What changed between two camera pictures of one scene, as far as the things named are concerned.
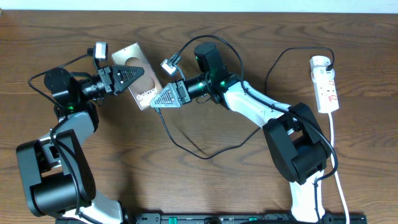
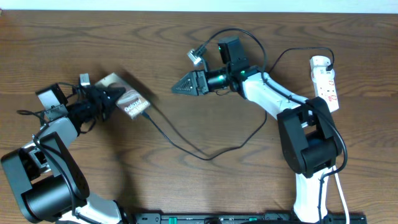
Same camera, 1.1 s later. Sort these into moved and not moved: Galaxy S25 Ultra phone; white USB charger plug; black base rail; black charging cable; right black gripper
Moved: black charging cable; right black gripper; Galaxy S25 Ultra phone
Not moved: white USB charger plug; black base rail
